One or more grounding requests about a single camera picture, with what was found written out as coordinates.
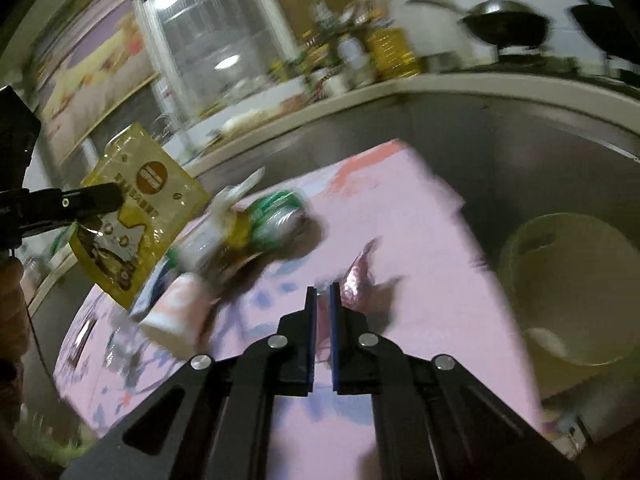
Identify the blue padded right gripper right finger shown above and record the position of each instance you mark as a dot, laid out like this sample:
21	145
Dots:
352	366

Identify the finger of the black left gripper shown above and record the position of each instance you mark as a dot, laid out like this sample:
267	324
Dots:
27	213

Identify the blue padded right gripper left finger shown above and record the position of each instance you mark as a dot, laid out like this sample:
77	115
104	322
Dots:
296	376

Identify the silver foil wrapper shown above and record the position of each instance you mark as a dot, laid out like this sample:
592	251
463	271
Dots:
357	283

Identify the crushed green soda can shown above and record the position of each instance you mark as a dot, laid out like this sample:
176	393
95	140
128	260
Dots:
281	223

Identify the yellow snack bag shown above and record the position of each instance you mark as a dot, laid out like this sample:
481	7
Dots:
119	250

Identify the yellow brown small carton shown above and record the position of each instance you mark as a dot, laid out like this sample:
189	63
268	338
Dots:
217	247

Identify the green white snack packet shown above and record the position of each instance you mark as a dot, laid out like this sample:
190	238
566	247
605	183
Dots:
164	273

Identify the white tissue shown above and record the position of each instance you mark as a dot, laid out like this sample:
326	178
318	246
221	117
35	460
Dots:
220	210

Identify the kitchen window with grille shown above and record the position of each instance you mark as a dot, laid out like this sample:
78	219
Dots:
215	52

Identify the beige round trash bin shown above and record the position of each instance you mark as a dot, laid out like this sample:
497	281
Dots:
573	282

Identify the pink floral tablecloth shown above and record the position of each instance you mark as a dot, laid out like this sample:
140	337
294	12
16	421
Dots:
433	295

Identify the large cooking oil bottle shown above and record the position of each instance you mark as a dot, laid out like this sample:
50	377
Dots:
391	53

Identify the steel wok with lid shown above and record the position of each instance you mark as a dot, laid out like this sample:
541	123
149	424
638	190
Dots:
499	23

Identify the black frying pan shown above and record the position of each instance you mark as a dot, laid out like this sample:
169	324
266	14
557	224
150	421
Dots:
609	29

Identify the colourful wall poster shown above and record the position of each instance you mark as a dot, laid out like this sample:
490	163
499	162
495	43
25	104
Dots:
86	67

